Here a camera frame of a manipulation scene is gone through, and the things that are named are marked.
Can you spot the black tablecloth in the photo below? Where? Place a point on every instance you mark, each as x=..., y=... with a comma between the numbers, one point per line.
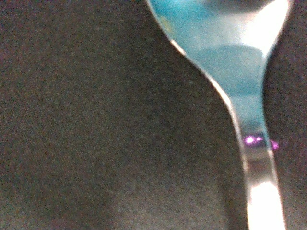
x=105, y=126

